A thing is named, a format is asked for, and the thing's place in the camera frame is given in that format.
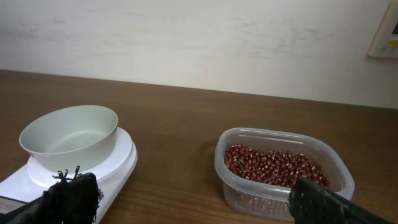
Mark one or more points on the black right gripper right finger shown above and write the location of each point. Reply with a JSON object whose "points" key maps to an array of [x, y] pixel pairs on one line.
{"points": [[309, 203]]}

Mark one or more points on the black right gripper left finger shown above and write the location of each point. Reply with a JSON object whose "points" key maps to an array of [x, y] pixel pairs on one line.
{"points": [[69, 201]]}

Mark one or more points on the white digital kitchen scale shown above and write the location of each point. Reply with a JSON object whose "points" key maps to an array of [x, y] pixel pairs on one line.
{"points": [[29, 182]]}

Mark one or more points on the red adzuki beans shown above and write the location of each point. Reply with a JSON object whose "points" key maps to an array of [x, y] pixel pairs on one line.
{"points": [[273, 167]]}

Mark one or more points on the white round bowl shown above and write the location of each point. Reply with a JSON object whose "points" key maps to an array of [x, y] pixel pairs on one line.
{"points": [[81, 136]]}

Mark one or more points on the clear plastic food container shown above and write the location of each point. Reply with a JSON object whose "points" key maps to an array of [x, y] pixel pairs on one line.
{"points": [[267, 200]]}

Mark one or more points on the beige wall control panel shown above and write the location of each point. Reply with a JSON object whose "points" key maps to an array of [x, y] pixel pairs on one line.
{"points": [[384, 44]]}

